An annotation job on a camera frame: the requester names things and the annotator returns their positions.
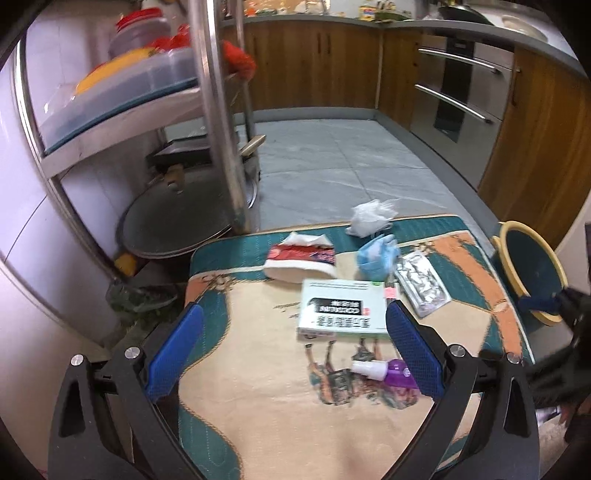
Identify purple spray bottle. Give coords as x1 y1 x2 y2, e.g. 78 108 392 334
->
351 359 418 389

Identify silver foil blister pack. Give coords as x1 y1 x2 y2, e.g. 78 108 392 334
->
394 251 451 318

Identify blue surgical face mask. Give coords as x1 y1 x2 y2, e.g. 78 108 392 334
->
356 234 401 282

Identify white tissue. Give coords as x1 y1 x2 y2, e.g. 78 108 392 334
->
346 199 398 238

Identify wooden kitchen cabinets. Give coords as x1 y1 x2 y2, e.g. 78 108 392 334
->
245 16 590 247

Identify person's right hand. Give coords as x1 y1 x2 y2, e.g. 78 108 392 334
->
559 396 591 425

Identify teal bin with yellow rim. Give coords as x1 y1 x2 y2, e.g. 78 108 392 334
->
490 220 568 330

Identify teal orange patterned mat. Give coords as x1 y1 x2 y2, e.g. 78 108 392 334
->
178 214 535 479

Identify white Coltalin medicine box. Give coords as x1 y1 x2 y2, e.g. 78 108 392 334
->
297 279 388 336

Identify dark round pan lid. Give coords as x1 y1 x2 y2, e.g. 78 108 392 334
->
117 165 231 260

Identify stainless steel oven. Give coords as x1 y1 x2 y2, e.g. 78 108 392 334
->
410 34 514 189

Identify clear plastic storage container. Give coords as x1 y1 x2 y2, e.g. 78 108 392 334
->
38 8 199 153

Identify stainless steel rack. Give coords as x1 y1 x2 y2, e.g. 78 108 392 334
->
12 1 254 279

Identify red plastic bag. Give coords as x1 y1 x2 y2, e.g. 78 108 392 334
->
148 24 256 81

